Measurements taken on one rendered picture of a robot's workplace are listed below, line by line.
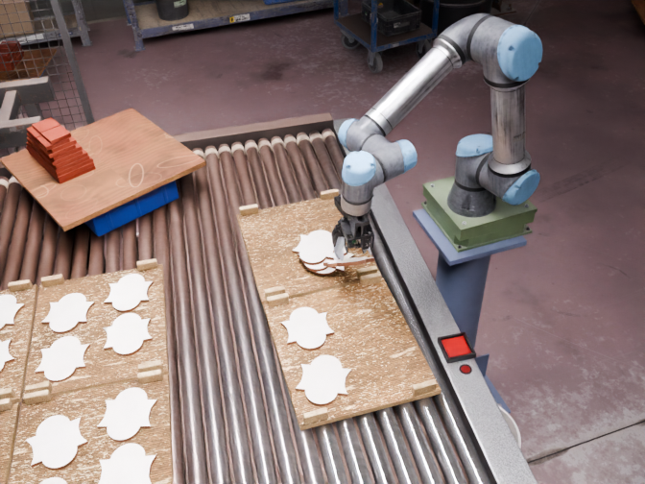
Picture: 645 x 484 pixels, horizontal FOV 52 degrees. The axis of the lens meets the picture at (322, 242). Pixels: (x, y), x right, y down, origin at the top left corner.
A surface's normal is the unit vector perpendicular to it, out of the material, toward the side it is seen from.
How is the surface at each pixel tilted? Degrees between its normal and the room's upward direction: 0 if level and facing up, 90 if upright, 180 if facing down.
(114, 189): 0
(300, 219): 0
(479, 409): 0
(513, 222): 90
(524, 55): 81
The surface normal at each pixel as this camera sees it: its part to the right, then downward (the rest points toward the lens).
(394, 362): -0.04, -0.76
